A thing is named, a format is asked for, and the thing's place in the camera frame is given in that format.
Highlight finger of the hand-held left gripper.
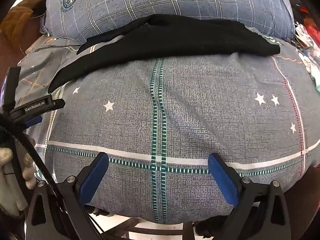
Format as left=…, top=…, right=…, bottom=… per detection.
left=9, top=94, right=66, bottom=124
left=24, top=116, right=42, bottom=128

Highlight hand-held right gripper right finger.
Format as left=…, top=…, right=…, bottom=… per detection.
left=207, top=152, right=292, bottom=240

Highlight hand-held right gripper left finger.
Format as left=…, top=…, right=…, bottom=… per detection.
left=26, top=152, right=110, bottom=240

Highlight black pants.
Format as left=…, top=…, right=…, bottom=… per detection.
left=47, top=14, right=281, bottom=94

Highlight brown wooden headboard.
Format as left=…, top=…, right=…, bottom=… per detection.
left=0, top=27, right=42, bottom=80

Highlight grey star-print blanket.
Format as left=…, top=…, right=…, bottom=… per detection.
left=15, top=36, right=320, bottom=224

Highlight brown fleece cloth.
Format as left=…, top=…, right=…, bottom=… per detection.
left=0, top=0, right=48, bottom=34

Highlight colourful cloth pile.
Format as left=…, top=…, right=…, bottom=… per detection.
left=294, top=5, right=320, bottom=92

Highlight blue plaid pillow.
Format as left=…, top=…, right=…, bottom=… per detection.
left=40, top=0, right=296, bottom=43

